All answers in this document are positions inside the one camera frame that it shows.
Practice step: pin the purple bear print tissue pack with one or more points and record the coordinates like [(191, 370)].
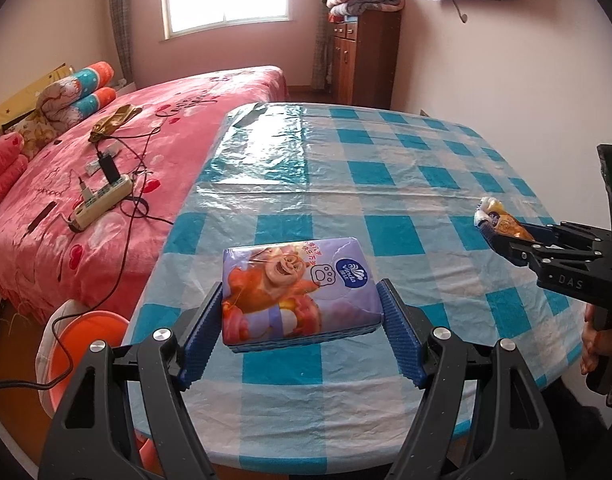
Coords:
[(296, 290)]

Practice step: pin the gold cloth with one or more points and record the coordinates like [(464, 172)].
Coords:
[(113, 122)]

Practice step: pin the black charger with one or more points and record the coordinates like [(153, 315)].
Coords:
[(108, 167)]

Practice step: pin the white plastic bin liner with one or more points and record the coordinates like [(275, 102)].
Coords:
[(48, 355)]

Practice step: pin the person's right hand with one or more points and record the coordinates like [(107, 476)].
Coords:
[(588, 347)]

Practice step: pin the orange plastic bin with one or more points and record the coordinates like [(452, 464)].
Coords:
[(90, 340)]

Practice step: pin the yellow headboard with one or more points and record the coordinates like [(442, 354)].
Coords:
[(15, 100)]

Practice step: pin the beige power strip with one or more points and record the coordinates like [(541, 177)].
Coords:
[(100, 202)]

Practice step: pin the bed with pink cover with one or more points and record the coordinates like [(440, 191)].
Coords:
[(185, 125)]

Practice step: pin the brown wooden wardrobe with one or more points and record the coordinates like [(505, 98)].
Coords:
[(366, 60)]

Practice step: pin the orange blue snack wrapper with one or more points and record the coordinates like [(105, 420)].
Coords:
[(501, 220)]

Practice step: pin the orange teal bolster pillow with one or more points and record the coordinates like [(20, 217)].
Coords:
[(95, 100), (93, 75)]

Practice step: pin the floral folded quilt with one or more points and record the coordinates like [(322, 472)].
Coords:
[(48, 110)]

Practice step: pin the checked curtain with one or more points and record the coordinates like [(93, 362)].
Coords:
[(121, 25), (323, 35)]

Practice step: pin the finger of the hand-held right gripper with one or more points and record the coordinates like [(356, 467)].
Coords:
[(493, 239), (546, 231)]

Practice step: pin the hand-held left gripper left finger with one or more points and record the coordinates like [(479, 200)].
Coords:
[(200, 340)]

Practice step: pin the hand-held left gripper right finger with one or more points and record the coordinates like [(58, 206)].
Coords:
[(401, 340)]

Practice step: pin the dark clothing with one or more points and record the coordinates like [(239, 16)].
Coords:
[(586, 435)]

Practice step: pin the blue white checked tablecloth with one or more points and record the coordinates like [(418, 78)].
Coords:
[(386, 170)]

